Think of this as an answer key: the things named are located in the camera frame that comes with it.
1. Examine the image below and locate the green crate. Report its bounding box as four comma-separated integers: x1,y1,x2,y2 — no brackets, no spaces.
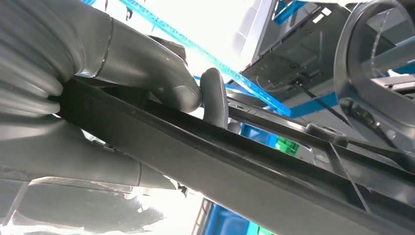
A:
276,136,300,157

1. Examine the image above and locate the thin black cable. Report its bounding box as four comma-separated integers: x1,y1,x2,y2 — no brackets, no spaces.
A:
292,76,352,128

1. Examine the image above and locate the white machine housing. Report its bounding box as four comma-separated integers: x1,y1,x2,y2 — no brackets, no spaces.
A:
231,0,277,63

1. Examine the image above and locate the grey metal tray with labels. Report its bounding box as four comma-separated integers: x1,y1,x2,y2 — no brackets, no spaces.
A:
240,0,357,105

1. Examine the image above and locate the blue metal shelf frame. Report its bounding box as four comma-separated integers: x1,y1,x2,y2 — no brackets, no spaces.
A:
81,0,415,235

